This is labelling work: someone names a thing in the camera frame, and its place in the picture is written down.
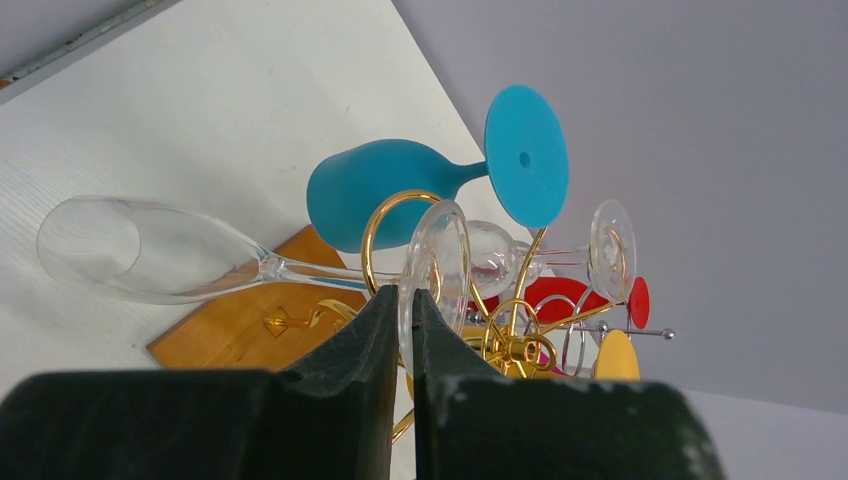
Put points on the red wine glass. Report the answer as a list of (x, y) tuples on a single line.
[(556, 297)]

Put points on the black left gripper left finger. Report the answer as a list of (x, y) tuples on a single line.
[(329, 415)]

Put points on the blue wine glass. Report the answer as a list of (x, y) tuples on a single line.
[(525, 159)]

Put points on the gold rack with wooden base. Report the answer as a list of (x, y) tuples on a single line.
[(273, 326)]

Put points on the pink wine glass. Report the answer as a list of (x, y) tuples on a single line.
[(546, 363)]

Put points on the yellow wine glass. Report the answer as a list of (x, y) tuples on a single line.
[(518, 355)]

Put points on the clear glass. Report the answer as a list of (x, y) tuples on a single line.
[(150, 252)]

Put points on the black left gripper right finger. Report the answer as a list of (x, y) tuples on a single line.
[(472, 422)]

